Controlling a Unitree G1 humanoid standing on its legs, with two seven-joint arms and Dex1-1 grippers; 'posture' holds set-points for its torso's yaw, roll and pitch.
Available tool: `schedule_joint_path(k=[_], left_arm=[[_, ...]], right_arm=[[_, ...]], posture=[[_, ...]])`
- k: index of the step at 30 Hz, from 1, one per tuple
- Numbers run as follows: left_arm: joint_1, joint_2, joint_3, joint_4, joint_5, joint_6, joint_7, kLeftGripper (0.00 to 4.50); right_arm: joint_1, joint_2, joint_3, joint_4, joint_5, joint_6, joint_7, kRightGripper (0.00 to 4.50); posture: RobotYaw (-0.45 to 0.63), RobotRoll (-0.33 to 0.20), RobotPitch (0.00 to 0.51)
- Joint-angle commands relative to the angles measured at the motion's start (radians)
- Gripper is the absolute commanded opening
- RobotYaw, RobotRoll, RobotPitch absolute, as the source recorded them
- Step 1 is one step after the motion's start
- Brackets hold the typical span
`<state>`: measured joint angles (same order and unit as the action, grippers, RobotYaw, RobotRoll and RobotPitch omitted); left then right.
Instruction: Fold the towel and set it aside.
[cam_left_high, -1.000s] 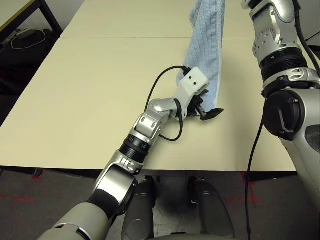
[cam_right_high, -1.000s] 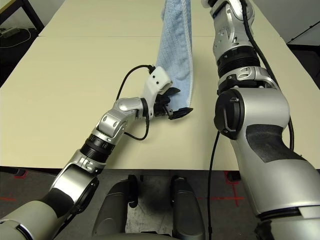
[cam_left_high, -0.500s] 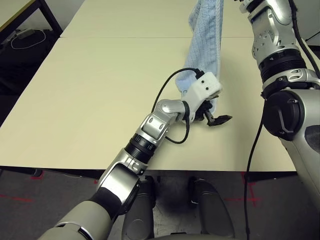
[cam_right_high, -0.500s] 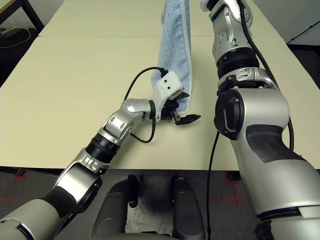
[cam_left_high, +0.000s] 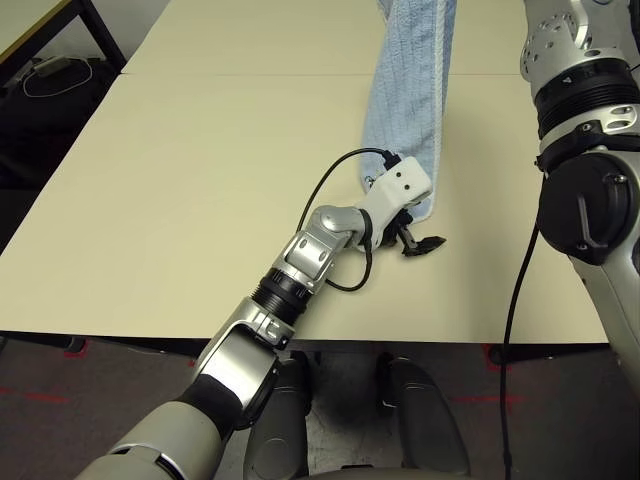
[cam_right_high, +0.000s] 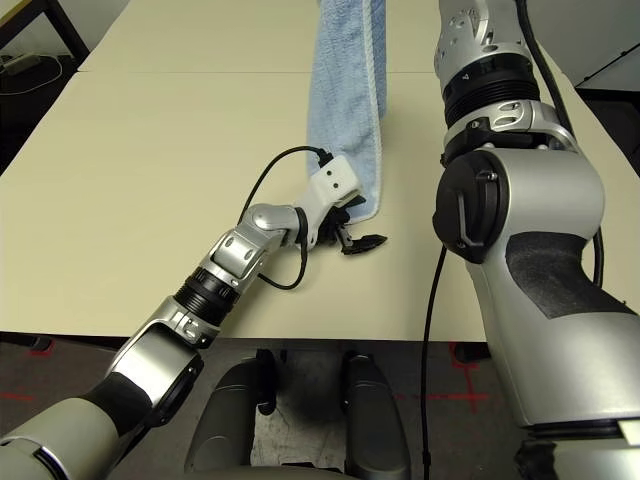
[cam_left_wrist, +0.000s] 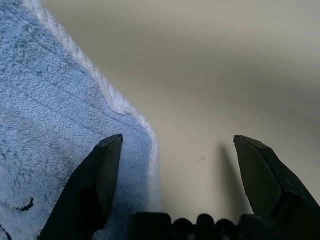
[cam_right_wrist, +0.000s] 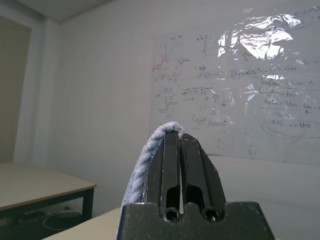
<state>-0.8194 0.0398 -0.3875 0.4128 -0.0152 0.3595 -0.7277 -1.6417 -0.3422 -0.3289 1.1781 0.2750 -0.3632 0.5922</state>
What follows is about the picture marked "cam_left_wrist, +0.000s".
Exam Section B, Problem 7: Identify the light blue terry towel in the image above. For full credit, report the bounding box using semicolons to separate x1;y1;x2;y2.
0;0;163;240

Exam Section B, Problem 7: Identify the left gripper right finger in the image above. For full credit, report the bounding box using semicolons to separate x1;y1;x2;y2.
233;134;320;240

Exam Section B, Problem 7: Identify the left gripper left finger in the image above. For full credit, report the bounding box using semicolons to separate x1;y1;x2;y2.
37;133;124;240

